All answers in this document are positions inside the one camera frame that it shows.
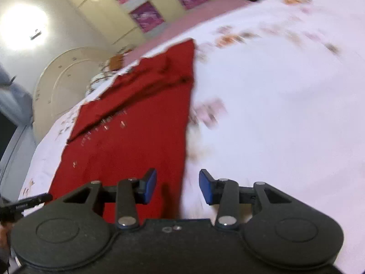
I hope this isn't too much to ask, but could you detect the cream headboard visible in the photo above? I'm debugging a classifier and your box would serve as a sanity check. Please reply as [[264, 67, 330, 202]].
[[33, 47, 115, 143]]

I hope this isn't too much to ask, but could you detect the pink mattress cover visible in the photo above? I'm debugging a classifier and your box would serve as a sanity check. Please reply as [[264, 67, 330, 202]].
[[124, 0, 250, 66]]

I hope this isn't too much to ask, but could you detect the left hand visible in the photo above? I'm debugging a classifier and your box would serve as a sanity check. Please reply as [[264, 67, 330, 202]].
[[1, 222, 14, 271]]

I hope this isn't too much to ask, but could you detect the lower left purple poster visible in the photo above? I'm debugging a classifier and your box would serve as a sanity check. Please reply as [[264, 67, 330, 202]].
[[129, 1, 164, 33]]

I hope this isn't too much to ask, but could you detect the white floral bed sheet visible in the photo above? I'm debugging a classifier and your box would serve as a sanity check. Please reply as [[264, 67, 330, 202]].
[[17, 0, 365, 274]]

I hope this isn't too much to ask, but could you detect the red knitted sweater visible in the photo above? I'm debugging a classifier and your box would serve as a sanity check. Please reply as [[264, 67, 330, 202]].
[[50, 39, 195, 220]]

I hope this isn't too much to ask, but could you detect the cream wardrobe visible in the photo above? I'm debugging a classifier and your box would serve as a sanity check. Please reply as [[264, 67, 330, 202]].
[[69, 0, 216, 51]]

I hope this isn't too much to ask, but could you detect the white patterned pillow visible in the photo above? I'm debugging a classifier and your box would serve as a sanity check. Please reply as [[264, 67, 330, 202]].
[[85, 65, 119, 97]]

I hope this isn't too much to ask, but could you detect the orange checked pillow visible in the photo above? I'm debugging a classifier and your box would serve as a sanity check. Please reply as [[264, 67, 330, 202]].
[[108, 54, 124, 71]]

